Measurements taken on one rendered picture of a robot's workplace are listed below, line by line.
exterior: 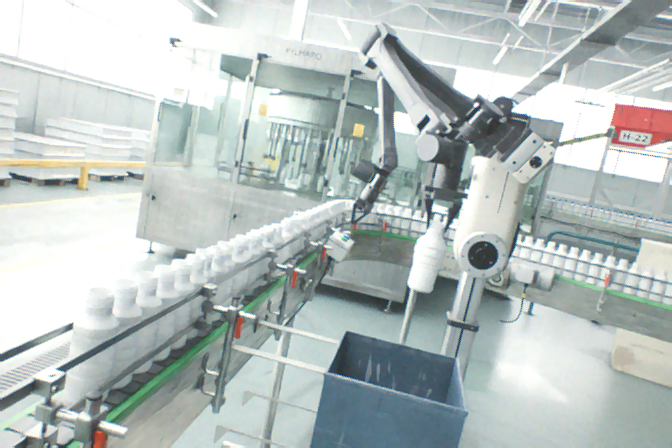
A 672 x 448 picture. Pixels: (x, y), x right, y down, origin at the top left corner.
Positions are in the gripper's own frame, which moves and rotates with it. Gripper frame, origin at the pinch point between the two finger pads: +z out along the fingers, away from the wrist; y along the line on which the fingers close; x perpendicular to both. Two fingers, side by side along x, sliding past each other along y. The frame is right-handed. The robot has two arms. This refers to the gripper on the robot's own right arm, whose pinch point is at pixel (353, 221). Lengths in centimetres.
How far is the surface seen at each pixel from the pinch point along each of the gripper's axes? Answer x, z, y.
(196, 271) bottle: -15, 10, 95
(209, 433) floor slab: -6, 128, -34
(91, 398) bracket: -6, 10, 140
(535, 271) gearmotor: 90, -15, -100
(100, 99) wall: -687, 218, -912
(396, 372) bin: 35, 21, 51
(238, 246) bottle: -16, 9, 71
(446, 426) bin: 44, 13, 81
